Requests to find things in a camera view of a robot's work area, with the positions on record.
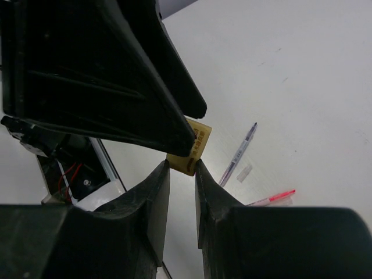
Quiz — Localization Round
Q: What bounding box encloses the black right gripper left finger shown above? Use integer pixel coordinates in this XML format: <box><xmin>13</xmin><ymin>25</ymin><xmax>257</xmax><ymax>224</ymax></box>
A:
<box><xmin>1</xmin><ymin>160</ymin><xmax>170</xmax><ymax>278</ymax></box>

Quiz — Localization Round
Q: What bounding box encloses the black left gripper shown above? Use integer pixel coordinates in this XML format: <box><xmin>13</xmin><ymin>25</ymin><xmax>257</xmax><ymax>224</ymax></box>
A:
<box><xmin>1</xmin><ymin>1</ymin><xmax>195</xmax><ymax>159</ymax></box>

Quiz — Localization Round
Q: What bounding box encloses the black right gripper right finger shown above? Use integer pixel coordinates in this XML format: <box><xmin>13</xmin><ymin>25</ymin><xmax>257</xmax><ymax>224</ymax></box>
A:
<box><xmin>195</xmin><ymin>161</ymin><xmax>371</xmax><ymax>278</ymax></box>

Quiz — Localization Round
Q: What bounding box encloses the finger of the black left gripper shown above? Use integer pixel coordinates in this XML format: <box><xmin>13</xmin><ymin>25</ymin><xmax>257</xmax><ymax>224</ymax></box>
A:
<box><xmin>117</xmin><ymin>0</ymin><xmax>207</xmax><ymax>119</ymax></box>

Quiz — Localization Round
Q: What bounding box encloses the yellow eraser block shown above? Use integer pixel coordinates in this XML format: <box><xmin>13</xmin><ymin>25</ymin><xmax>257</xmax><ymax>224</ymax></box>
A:
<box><xmin>166</xmin><ymin>119</ymin><xmax>212</xmax><ymax>177</ymax></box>

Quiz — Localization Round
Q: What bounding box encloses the pink red gel pen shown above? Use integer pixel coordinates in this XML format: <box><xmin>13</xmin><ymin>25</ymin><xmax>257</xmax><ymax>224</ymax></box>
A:
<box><xmin>247</xmin><ymin>189</ymin><xmax>296</xmax><ymax>206</ymax></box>

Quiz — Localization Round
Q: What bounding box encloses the clear pen cap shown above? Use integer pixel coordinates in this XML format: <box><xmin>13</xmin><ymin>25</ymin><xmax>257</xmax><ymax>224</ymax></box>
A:
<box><xmin>237</xmin><ymin>164</ymin><xmax>252</xmax><ymax>183</ymax></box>

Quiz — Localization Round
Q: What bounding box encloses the blue ballpoint pen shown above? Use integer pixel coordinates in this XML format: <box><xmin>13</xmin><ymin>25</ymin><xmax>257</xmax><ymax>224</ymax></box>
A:
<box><xmin>219</xmin><ymin>122</ymin><xmax>257</xmax><ymax>187</ymax></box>

